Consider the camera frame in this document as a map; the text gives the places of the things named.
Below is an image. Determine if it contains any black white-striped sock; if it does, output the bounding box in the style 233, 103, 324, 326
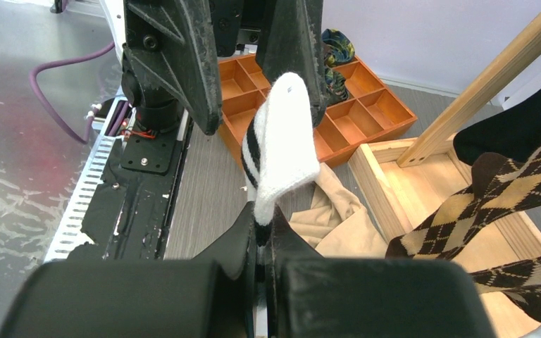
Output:
453, 89, 541, 165

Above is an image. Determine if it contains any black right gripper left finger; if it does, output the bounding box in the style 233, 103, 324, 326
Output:
0, 203, 254, 337

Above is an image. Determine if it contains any rolled dark green sock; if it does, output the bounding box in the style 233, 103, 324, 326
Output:
321, 28, 355, 106

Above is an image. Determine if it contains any brown argyle sock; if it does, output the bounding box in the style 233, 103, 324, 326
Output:
385, 145, 541, 260
471, 256, 541, 323

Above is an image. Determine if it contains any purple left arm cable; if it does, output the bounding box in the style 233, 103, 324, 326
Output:
28, 41, 134, 144

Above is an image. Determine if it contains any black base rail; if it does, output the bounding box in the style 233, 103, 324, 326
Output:
44, 98, 193, 262

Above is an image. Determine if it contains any orange compartment tray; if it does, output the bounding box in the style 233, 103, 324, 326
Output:
218, 54, 417, 168

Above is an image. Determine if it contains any beige crumpled cloth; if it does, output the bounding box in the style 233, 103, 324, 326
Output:
290, 163, 387, 258

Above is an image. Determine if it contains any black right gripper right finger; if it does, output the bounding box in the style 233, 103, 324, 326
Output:
266, 208, 495, 337

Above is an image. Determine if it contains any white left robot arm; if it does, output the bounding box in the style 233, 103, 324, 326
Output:
101, 1, 328, 135

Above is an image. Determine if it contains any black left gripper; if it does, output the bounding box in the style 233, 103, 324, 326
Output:
123, 0, 328, 135

